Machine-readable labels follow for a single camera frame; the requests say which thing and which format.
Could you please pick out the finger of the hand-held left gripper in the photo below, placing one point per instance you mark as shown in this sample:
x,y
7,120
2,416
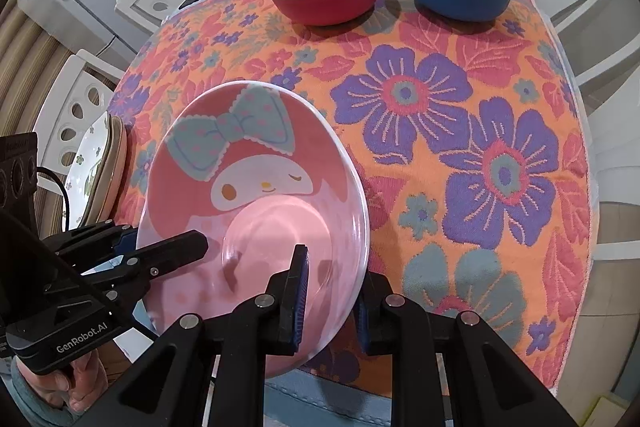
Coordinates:
x,y
175,248
125,241

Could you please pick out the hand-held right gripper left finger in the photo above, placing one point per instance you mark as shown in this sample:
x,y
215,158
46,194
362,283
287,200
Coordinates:
x,y
300,302

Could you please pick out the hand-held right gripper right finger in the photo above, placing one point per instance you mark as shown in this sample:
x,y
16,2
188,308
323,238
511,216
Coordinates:
x,y
362,327

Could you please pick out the pink cartoon bowl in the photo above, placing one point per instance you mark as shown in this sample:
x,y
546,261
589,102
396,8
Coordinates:
x,y
250,187

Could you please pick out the person's left forearm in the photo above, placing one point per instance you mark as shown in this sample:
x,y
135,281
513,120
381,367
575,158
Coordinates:
x,y
35,402

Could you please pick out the person's left hand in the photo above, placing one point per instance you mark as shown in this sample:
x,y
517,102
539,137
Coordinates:
x,y
80,382

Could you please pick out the white green-flowered plate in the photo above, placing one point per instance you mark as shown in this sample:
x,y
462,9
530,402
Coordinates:
x,y
90,157

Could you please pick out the floral woven tablecloth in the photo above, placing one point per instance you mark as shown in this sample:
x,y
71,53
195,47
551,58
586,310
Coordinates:
x,y
450,132

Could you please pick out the white fridge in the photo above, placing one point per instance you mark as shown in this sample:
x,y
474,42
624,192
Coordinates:
x,y
85,7

